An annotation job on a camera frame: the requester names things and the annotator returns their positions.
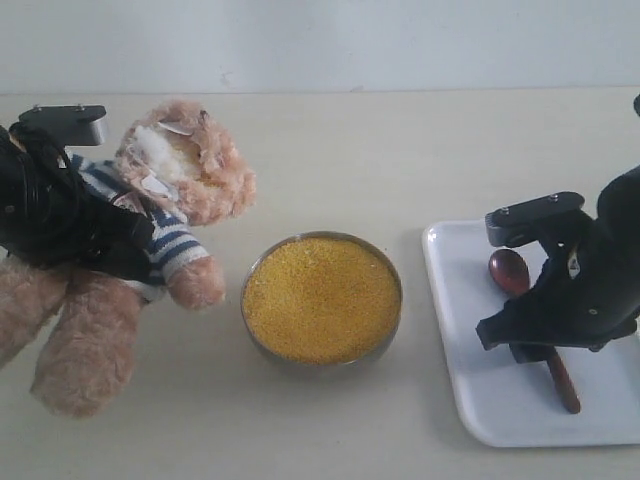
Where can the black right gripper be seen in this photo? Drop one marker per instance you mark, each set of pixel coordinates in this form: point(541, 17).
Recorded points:
point(588, 291)

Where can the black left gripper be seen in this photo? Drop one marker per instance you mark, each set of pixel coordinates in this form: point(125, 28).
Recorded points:
point(50, 216)

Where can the dark red wooden spoon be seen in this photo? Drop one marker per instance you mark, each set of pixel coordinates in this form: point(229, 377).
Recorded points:
point(510, 273)

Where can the tan teddy bear striped sweater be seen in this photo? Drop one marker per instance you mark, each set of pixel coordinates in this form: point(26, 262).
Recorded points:
point(180, 168)

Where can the white rectangular plastic tray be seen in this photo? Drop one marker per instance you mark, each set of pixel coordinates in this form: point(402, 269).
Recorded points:
point(506, 404)

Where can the steel bowl of millet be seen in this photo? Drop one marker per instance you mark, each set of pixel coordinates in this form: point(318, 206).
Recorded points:
point(322, 299)

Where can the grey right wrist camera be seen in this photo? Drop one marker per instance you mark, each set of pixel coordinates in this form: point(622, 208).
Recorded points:
point(513, 225)

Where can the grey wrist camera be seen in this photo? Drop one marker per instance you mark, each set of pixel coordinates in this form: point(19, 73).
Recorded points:
point(71, 125)
point(513, 225)

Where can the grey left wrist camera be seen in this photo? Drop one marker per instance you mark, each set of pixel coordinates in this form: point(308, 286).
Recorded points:
point(71, 125)

